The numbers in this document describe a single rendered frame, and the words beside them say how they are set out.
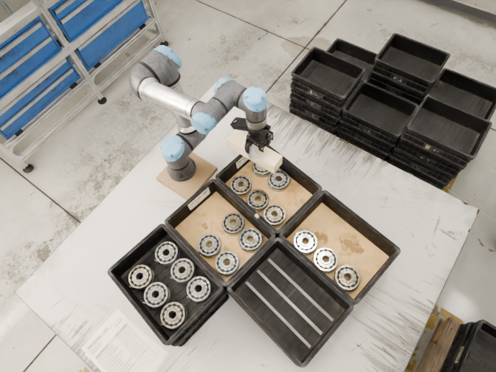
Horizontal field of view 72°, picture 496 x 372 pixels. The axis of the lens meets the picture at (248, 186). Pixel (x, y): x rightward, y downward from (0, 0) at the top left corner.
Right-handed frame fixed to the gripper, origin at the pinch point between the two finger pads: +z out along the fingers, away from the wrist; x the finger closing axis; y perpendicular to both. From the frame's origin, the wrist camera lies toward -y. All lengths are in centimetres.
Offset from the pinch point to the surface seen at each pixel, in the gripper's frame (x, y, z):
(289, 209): -4.7, 21.9, 25.7
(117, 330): -91, -12, 39
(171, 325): -74, 11, 23
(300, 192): 5.4, 21.2, 25.7
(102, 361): -103, -8, 39
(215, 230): -32.2, 0.0, 25.8
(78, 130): -12, -180, 110
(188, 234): -40.7, -9.2, 25.8
